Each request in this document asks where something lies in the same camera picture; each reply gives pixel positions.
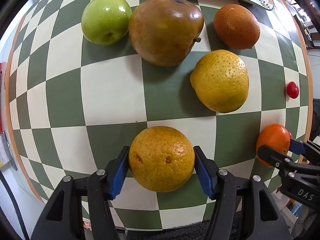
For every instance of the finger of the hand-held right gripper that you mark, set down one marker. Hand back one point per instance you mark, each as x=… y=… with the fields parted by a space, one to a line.
x=275 y=158
x=297 y=146

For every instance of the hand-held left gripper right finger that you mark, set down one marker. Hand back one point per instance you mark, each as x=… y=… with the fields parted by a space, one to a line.
x=205 y=173

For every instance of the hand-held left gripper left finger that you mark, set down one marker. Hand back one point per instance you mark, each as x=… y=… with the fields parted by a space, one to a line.
x=118 y=174

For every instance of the small bright orange tangerine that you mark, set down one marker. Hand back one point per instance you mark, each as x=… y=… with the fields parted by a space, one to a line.
x=271 y=136

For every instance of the yellow-orange round orange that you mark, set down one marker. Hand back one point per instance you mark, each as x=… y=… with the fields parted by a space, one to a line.
x=161 y=158

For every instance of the red cherry tomato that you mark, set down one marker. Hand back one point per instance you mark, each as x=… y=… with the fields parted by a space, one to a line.
x=292 y=89

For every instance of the green white checkered mat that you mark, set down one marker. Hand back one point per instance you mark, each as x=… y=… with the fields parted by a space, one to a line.
x=107 y=90

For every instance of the yellow citrus fruit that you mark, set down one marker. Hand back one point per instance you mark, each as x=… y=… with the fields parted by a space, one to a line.
x=221 y=81

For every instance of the white packet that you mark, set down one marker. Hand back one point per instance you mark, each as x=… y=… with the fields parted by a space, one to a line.
x=6 y=150

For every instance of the dark orange round orange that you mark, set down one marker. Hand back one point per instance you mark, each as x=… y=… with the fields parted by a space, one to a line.
x=236 y=27

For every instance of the brown-green mango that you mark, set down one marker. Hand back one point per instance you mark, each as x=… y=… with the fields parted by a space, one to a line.
x=165 y=30

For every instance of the green apple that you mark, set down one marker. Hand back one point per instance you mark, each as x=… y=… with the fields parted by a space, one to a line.
x=105 y=18

